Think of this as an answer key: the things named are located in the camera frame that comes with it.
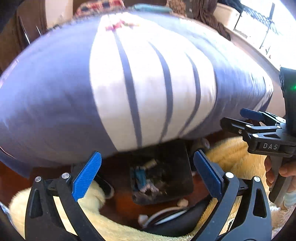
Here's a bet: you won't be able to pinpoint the blue white striped bedspread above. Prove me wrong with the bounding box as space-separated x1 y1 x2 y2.
1 11 273 177

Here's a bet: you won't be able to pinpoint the white charger cable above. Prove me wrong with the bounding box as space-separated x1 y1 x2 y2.
137 198 189 229

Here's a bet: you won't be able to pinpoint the plaid red blue pillow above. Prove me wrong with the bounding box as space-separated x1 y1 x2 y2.
74 0 125 18

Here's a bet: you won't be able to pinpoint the teal pillow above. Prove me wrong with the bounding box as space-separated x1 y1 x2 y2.
128 4 173 14

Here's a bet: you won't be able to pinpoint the white storage box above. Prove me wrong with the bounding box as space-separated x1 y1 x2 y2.
213 3 240 30

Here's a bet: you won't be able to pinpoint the person's right hand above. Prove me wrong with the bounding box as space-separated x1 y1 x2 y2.
264 156 296 193

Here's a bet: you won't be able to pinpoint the brown patterned bag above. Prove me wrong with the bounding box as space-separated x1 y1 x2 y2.
166 0 192 18

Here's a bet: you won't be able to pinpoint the yellow cream bottle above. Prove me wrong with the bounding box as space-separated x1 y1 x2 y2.
142 159 158 170

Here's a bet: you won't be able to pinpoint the yellow fluffy rug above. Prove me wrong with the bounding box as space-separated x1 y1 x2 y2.
9 137 295 240

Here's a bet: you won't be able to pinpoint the dark wooden wardrobe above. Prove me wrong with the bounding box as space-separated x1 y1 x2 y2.
1 1 47 73

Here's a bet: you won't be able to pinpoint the pink yellow candy wrappers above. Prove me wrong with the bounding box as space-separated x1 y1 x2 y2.
105 20 137 31

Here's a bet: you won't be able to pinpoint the black trash bin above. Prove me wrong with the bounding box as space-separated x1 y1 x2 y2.
128 140 194 205

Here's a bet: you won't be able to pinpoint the brown curtain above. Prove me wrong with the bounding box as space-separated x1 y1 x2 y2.
186 0 231 41

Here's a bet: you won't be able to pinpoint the black metal rack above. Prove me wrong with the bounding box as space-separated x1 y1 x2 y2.
233 1 280 60

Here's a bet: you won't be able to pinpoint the blue snack packet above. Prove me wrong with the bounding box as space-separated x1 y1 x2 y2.
130 166 147 192

